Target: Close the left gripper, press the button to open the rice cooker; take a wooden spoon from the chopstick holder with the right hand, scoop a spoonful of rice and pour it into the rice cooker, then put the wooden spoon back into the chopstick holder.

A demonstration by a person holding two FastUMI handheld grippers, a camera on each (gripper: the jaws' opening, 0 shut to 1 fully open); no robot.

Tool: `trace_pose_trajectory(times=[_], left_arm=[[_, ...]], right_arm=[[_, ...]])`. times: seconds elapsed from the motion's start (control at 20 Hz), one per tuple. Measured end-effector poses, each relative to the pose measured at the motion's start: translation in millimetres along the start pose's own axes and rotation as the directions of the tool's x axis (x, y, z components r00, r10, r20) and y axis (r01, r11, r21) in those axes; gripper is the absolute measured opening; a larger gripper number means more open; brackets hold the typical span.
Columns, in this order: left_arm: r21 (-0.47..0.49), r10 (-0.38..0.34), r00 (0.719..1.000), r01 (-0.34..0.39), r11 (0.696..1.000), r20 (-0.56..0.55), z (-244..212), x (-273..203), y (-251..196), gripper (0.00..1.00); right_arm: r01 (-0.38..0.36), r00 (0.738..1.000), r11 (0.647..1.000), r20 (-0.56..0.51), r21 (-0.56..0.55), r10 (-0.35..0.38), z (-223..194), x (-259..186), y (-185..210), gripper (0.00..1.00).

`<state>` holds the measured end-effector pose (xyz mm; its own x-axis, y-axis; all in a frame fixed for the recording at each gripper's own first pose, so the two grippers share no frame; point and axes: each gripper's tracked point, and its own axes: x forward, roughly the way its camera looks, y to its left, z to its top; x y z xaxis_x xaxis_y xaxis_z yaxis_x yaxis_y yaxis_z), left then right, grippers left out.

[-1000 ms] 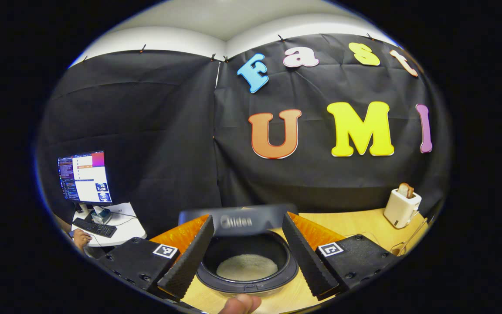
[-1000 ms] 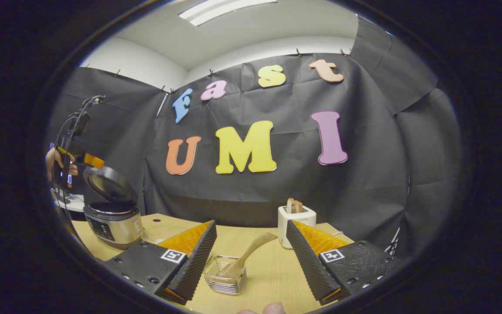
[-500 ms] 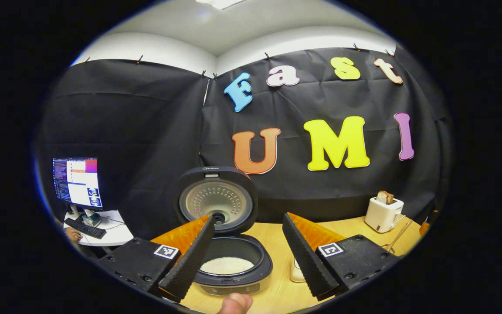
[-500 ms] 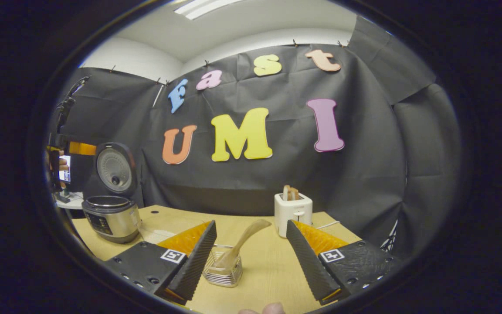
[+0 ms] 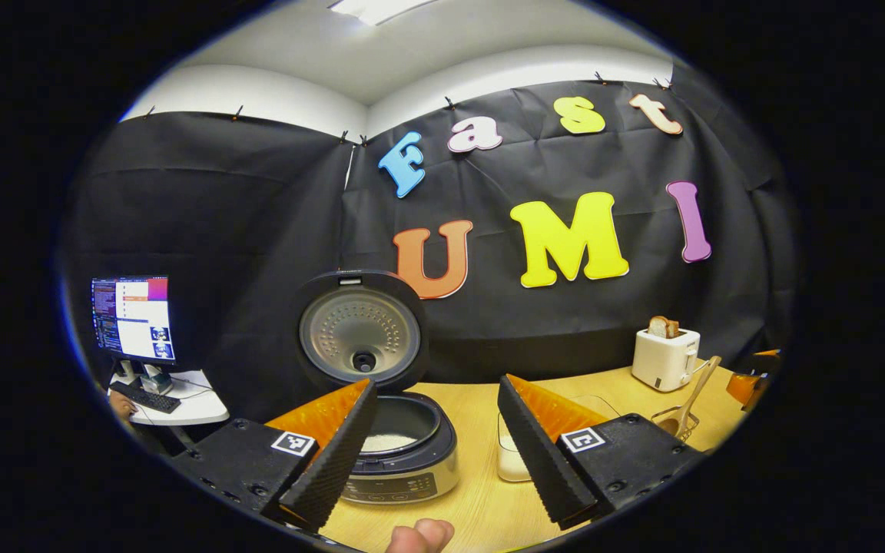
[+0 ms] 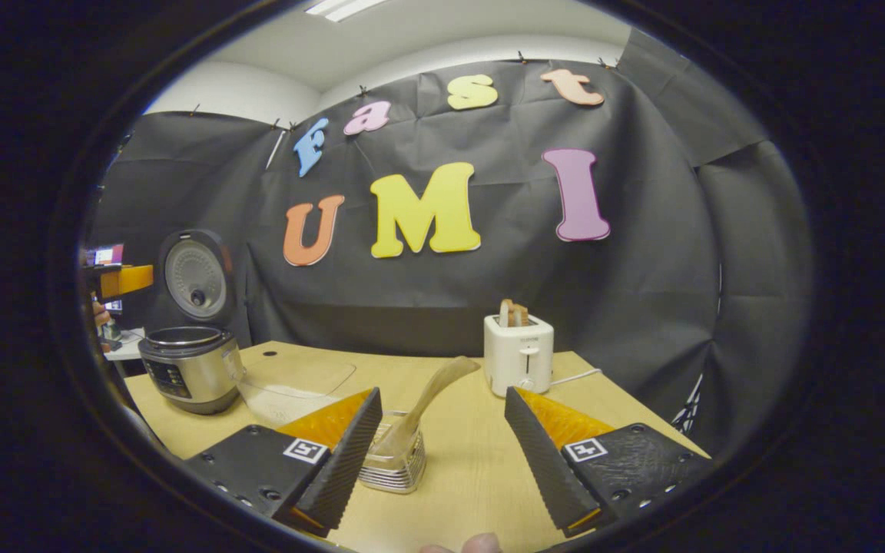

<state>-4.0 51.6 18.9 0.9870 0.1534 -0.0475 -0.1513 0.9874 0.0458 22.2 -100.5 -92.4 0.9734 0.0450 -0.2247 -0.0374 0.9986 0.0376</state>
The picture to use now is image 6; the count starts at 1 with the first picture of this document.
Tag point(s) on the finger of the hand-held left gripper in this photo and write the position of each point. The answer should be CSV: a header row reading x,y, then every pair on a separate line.
x,y
126,281

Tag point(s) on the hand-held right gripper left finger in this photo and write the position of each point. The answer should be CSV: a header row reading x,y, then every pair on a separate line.
x,y
350,461

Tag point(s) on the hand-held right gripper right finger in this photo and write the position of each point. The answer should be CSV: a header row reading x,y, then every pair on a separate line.
x,y
542,461

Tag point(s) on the black and silver rice cooker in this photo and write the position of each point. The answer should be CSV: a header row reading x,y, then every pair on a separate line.
x,y
189,369

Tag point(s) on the wooden spoon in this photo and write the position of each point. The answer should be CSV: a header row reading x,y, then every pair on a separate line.
x,y
435,388

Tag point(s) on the computer monitor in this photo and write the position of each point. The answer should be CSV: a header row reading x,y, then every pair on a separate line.
x,y
107,255

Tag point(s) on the white side table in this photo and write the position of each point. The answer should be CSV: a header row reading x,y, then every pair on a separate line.
x,y
127,346

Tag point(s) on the clear plastic container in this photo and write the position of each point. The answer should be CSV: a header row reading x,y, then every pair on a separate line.
x,y
296,380

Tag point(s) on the white toaster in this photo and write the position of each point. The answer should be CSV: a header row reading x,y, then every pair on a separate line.
x,y
518,357

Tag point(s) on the brown toast slice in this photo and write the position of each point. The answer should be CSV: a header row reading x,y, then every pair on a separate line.
x,y
520,315

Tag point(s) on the black backdrop cloth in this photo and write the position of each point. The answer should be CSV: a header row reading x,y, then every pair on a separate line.
x,y
642,269

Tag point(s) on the ceiling light panel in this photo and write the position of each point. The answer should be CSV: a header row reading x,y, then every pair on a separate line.
x,y
343,8

